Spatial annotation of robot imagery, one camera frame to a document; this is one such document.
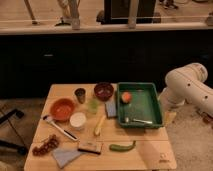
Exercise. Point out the green pepper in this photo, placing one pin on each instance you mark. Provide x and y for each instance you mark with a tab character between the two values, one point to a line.
122	148

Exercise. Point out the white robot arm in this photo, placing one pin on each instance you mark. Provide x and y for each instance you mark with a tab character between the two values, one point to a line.
187	84

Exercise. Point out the dark red bowl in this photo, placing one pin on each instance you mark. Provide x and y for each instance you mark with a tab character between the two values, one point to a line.
103	91

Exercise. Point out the orange red bowl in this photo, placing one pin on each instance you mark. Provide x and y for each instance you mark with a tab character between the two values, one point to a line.
62	109

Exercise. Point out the orange peach fruit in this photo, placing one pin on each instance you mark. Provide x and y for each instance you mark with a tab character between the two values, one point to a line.
126	97

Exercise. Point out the light green plastic cup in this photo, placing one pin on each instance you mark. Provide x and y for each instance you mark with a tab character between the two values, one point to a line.
93	106

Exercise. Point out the blue grey sponge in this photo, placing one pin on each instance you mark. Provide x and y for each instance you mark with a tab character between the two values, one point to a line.
110	109

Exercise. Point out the metal cup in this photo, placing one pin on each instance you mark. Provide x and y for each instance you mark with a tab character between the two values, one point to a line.
80	93

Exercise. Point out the green plastic tray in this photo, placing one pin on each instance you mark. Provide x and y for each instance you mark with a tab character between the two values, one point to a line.
144	105

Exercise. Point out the yellow banana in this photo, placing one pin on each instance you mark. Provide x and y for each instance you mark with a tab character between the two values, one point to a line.
98	127

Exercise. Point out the white round container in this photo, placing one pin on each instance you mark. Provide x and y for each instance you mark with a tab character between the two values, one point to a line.
78	120

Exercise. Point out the wooden block brush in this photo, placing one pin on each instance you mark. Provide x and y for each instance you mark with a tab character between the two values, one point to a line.
90	146

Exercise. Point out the bunch of red grapes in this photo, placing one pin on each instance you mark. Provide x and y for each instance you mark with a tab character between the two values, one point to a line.
49	145

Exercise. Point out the blue grey cloth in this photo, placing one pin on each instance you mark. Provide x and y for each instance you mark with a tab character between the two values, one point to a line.
64	156

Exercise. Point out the white black handled spatula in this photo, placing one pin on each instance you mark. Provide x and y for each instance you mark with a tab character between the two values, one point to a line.
51	121

